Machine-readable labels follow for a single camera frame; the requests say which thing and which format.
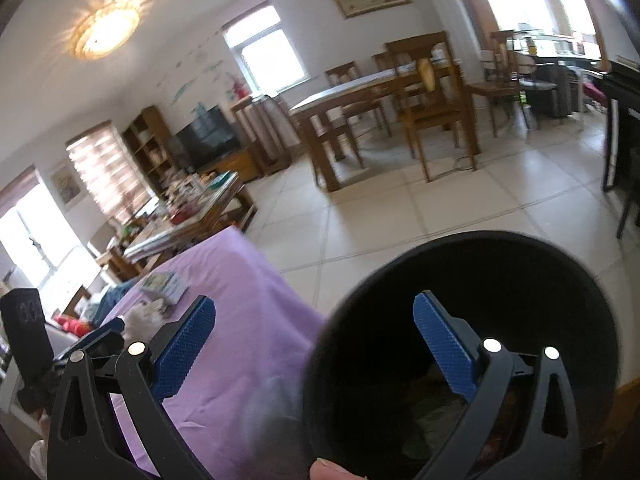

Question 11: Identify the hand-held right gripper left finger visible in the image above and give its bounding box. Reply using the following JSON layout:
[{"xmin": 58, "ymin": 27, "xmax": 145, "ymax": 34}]
[{"xmin": 47, "ymin": 294, "xmax": 217, "ymax": 480}]

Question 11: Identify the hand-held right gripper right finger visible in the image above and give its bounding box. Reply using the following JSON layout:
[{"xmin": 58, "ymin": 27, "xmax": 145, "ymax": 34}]
[{"xmin": 414, "ymin": 290, "xmax": 583, "ymax": 480}]

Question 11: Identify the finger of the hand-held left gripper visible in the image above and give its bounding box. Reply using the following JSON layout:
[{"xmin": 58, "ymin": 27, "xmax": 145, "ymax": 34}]
[
  {"xmin": 52, "ymin": 317, "xmax": 126, "ymax": 363},
  {"xmin": 90, "ymin": 332, "xmax": 125, "ymax": 361}
]

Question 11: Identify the grey fluffy ball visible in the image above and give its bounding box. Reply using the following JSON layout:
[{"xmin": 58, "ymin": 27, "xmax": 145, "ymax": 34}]
[{"xmin": 122, "ymin": 300, "xmax": 168, "ymax": 343}]

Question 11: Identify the printed tissue box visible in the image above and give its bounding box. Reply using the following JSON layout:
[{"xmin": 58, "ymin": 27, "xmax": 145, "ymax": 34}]
[{"xmin": 140, "ymin": 271, "xmax": 190, "ymax": 306}]

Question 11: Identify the black trash bin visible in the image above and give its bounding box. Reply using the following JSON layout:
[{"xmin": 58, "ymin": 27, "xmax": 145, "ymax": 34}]
[{"xmin": 302, "ymin": 230, "xmax": 626, "ymax": 480}]

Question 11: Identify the person's right hand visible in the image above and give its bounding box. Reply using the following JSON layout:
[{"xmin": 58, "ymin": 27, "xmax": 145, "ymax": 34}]
[{"xmin": 309, "ymin": 457, "xmax": 371, "ymax": 480}]

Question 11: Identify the red cushion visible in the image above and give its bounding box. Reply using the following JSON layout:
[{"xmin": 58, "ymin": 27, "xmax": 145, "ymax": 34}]
[{"xmin": 54, "ymin": 314, "xmax": 96, "ymax": 336}]

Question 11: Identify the blue cloth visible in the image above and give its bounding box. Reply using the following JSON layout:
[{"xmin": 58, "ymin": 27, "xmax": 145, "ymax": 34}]
[{"xmin": 82, "ymin": 282, "xmax": 136, "ymax": 326}]

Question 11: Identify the wooden sofa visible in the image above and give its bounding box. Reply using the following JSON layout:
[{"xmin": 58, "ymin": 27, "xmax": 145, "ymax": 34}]
[{"xmin": 45, "ymin": 280, "xmax": 131, "ymax": 346}]

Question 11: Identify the purple tablecloth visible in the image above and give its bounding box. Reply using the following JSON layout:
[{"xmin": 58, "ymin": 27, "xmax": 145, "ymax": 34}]
[{"xmin": 97, "ymin": 226, "xmax": 331, "ymax": 480}]

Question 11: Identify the bright balcony window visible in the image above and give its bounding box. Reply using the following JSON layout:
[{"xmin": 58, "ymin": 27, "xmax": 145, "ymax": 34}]
[{"xmin": 0, "ymin": 170, "xmax": 101, "ymax": 301}]

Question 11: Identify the wooden coffee table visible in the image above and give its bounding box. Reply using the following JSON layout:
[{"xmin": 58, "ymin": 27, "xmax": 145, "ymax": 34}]
[{"xmin": 122, "ymin": 172, "xmax": 258, "ymax": 271}]

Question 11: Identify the small framed picture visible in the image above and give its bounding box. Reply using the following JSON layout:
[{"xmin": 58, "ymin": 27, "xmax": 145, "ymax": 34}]
[{"xmin": 50, "ymin": 162, "xmax": 87, "ymax": 207}]

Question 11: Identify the pile of small household items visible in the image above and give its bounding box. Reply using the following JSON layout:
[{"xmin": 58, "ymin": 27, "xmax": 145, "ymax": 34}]
[{"xmin": 160, "ymin": 172, "xmax": 236, "ymax": 223}]

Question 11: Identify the striped window blind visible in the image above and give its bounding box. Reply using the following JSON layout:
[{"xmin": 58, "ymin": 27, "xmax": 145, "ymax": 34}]
[{"xmin": 66, "ymin": 120, "xmax": 153, "ymax": 226}]

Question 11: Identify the wooden bookshelf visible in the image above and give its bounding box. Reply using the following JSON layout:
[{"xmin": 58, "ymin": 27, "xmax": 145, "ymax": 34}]
[{"xmin": 121, "ymin": 106, "xmax": 177, "ymax": 196}]

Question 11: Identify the wooden television cabinet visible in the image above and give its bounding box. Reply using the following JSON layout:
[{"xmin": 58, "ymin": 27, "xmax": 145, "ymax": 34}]
[{"xmin": 200, "ymin": 147, "xmax": 263, "ymax": 181}]

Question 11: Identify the black television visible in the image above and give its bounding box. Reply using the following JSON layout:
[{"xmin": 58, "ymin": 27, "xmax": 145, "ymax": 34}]
[{"xmin": 174, "ymin": 104, "xmax": 241, "ymax": 171}]

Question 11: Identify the tall wooden plant stand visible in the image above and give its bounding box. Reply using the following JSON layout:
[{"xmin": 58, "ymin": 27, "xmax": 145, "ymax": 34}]
[{"xmin": 231, "ymin": 94, "xmax": 292, "ymax": 176}]

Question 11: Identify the red flower vase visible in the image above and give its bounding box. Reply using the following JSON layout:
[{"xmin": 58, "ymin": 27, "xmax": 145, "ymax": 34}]
[{"xmin": 225, "ymin": 72, "xmax": 249, "ymax": 101}]

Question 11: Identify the wooden dining table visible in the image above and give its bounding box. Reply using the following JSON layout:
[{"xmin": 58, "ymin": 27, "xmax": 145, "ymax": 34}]
[{"xmin": 290, "ymin": 67, "xmax": 436, "ymax": 192}]

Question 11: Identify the dark storage cabinet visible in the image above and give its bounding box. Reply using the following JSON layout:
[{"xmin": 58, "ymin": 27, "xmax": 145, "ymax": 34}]
[{"xmin": 520, "ymin": 57, "xmax": 586, "ymax": 118}]

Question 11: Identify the round ceiling lamp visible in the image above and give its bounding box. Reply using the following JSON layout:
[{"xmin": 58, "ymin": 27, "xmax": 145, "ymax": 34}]
[{"xmin": 70, "ymin": 2, "xmax": 142, "ymax": 61}]

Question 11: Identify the black piano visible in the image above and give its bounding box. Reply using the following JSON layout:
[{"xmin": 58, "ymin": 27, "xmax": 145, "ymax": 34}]
[{"xmin": 600, "ymin": 60, "xmax": 640, "ymax": 238}]

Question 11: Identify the white framed window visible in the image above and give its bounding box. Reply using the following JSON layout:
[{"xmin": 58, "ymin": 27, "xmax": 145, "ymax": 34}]
[{"xmin": 221, "ymin": 5, "xmax": 307, "ymax": 95}]

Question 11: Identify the white standing air conditioner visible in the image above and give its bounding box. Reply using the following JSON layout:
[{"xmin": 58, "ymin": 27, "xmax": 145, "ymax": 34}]
[{"xmin": 426, "ymin": 0, "xmax": 483, "ymax": 68}]

